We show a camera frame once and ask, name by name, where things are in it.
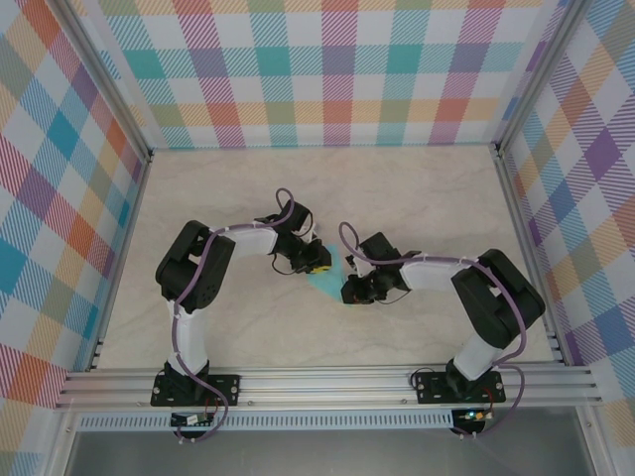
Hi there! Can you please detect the light blue paper sheet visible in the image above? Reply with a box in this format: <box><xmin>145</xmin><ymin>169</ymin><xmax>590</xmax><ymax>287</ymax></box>
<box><xmin>307</xmin><ymin>242</ymin><xmax>359</xmax><ymax>307</ymax></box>

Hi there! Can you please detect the aluminium frame post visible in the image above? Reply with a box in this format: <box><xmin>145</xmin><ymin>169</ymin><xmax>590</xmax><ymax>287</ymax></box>
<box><xmin>58</xmin><ymin>0</ymin><xmax>154</xmax><ymax>160</ymax></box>
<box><xmin>493</xmin><ymin>0</ymin><xmax>591</xmax><ymax>155</ymax></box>

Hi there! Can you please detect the small left circuit board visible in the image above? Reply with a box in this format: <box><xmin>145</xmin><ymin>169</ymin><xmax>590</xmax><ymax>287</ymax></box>
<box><xmin>170</xmin><ymin>413</ymin><xmax>214</xmax><ymax>428</ymax></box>

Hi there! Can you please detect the aluminium table edge rail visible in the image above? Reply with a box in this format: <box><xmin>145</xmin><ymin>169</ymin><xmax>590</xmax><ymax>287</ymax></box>
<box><xmin>86</xmin><ymin>151</ymin><xmax>155</xmax><ymax>373</ymax></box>
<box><xmin>493</xmin><ymin>146</ymin><xmax>570</xmax><ymax>368</ymax></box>

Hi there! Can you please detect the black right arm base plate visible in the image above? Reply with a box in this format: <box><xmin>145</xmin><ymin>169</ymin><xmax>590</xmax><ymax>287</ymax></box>
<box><xmin>414</xmin><ymin>371</ymin><xmax>507</xmax><ymax>406</ymax></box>

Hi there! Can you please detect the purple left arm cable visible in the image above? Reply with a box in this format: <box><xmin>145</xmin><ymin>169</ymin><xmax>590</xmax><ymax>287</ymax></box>
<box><xmin>170</xmin><ymin>186</ymin><xmax>299</xmax><ymax>444</ymax></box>

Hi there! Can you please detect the slotted grey cable tray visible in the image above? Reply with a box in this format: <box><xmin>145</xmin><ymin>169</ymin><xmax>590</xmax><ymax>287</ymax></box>
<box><xmin>77</xmin><ymin>415</ymin><xmax>455</xmax><ymax>431</ymax></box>

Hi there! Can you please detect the thin black left gripper wire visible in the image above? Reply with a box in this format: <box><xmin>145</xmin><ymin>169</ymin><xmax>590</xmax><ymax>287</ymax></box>
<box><xmin>270</xmin><ymin>252</ymin><xmax>299</xmax><ymax>275</ymax></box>

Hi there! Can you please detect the aluminium mounting rail beam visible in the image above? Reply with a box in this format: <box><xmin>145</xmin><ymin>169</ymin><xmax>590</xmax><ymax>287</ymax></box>
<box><xmin>54</xmin><ymin>365</ymin><xmax>604</xmax><ymax>411</ymax></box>

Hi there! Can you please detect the thin black base wire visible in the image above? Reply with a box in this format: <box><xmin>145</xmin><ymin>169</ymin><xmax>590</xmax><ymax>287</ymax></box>
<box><xmin>409</xmin><ymin>359</ymin><xmax>450</xmax><ymax>391</ymax></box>

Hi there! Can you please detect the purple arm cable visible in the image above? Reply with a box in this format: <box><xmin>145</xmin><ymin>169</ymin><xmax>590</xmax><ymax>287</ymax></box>
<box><xmin>170</xmin><ymin>186</ymin><xmax>299</xmax><ymax>444</ymax></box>
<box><xmin>337</xmin><ymin>221</ymin><xmax>528</xmax><ymax>440</ymax></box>

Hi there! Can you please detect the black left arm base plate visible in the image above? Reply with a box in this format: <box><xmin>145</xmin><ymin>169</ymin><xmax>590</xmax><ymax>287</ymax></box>
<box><xmin>151</xmin><ymin>374</ymin><xmax>242</xmax><ymax>409</ymax></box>

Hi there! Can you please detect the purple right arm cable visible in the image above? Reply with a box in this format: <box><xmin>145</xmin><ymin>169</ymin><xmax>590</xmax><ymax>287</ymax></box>
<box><xmin>337</xmin><ymin>221</ymin><xmax>528</xmax><ymax>440</ymax></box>

